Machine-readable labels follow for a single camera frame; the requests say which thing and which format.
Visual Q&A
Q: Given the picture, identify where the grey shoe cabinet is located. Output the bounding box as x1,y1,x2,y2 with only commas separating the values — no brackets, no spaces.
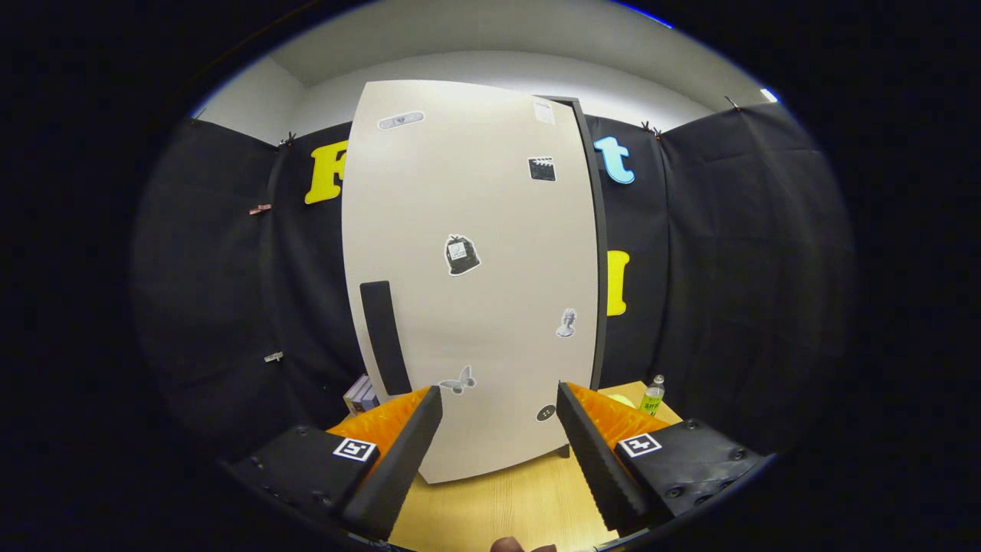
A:
536,95,610,459

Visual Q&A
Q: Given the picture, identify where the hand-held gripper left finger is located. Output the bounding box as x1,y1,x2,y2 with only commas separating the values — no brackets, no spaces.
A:
222,386,444,541

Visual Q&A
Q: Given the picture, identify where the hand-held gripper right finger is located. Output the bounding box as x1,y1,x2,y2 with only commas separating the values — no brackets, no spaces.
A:
557,382,767,537

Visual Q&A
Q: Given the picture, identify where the black door handle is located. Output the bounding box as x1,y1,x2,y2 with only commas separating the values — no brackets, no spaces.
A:
359,281,413,396

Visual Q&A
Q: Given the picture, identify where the black backdrop cloth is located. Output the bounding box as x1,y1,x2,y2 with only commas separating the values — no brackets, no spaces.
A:
130,100,858,461

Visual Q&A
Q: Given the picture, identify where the white spine book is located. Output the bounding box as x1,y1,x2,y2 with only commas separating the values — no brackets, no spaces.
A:
343,373,369,416

